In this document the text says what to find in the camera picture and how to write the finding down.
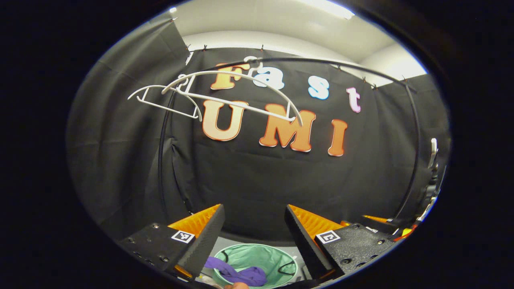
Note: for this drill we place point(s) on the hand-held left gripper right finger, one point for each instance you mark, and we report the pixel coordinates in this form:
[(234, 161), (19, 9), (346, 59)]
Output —
[(301, 241)]

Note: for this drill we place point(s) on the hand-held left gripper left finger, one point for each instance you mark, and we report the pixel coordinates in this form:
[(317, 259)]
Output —
[(209, 237)]

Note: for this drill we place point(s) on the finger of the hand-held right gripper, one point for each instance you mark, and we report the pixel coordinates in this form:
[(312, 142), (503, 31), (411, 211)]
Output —
[(377, 218)]

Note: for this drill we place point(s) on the green laundry hamper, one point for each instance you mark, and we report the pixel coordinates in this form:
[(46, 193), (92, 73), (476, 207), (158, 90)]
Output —
[(257, 257)]

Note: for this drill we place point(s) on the black clothes rack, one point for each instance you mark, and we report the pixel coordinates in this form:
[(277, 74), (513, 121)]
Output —
[(415, 132)]

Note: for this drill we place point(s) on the white plastic hanger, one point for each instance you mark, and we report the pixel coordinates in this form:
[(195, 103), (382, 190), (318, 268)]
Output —
[(160, 105), (225, 101)]

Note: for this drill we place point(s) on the black backdrop cloth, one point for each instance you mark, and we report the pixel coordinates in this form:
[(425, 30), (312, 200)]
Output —
[(249, 180)]

